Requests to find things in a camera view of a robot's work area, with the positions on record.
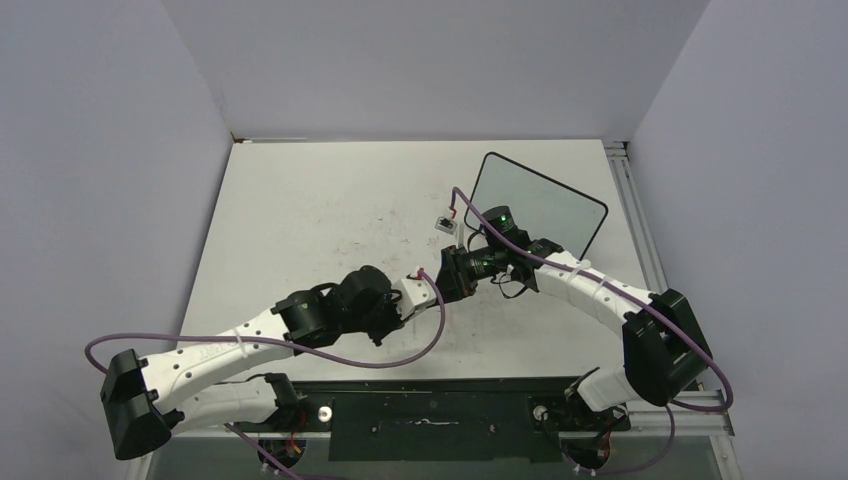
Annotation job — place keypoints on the aluminium front frame rail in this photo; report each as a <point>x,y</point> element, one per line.
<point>685,441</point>

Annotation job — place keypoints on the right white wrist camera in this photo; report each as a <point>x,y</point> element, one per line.
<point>447,225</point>

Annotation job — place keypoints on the aluminium rail right side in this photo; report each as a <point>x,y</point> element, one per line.
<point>617,156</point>

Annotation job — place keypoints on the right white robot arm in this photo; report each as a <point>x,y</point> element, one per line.
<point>664,349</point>

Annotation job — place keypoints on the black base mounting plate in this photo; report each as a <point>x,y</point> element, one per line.
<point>535,419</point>

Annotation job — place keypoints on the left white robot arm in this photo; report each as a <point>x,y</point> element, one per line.
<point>147,399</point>

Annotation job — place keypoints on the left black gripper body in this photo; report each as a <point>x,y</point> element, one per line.
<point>382,320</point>

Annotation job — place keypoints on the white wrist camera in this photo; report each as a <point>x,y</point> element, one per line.
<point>415,296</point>
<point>447,225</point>

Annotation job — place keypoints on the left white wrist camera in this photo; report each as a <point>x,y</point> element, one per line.
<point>415,296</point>

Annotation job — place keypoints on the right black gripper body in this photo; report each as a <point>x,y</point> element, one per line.
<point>465,269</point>

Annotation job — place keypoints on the black framed small whiteboard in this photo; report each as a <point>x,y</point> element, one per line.
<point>541,205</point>

